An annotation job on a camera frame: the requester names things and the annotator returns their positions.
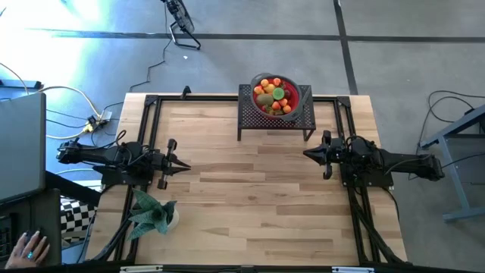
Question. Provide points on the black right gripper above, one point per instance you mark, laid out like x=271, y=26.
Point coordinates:
x=327, y=172

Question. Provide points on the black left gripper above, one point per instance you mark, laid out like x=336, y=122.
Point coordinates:
x=166, y=170

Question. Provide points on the black kitchen knife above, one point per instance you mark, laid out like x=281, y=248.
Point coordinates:
x=305, y=93

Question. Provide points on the dark red pomegranate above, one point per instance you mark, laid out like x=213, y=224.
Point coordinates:
x=288, y=93

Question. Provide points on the green kiwi half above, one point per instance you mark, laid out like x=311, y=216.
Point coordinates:
x=278, y=93

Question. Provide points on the red collapsible colander bowl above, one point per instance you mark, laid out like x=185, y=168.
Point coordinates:
x=295, y=85

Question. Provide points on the green-yellow mango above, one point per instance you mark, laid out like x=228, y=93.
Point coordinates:
x=265, y=99

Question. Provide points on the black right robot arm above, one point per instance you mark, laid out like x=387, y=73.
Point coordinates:
x=401, y=163

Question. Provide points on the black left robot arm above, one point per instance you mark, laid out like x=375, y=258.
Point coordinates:
x=106, y=155

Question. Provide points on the green plant in white pot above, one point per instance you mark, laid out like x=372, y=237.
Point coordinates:
x=151, y=216

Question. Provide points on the black perforated metal shelf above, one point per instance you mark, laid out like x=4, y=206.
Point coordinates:
x=250, y=121

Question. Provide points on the white power strip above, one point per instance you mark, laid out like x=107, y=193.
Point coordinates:
x=106, y=115

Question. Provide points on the white label strip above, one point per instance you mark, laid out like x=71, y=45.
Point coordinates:
x=352, y=270
x=140, y=269

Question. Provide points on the black white checkerboard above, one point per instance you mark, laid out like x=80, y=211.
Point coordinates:
x=76, y=218

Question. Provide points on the dark desk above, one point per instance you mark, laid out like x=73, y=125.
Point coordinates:
x=49, y=212

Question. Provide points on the black floor fan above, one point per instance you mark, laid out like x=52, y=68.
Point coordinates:
x=183, y=17

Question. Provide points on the grey monitor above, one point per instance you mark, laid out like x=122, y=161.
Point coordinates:
x=20, y=148

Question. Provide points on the person's hand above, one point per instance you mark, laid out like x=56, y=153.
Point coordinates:
x=20, y=256

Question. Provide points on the black keyboard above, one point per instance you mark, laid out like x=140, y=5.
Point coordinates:
x=5, y=235

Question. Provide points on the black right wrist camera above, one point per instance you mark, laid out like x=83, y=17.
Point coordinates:
x=338, y=148

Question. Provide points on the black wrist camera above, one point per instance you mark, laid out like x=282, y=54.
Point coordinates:
x=338, y=148
x=157, y=158

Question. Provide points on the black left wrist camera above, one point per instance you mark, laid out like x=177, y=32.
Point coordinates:
x=157, y=158

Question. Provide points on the small black frame clamp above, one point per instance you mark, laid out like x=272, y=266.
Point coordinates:
x=186, y=92

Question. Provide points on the black aluminium table frame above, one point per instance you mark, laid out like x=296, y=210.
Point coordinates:
x=219, y=98

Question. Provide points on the blue-grey table frame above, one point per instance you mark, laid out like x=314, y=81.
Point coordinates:
x=458, y=189

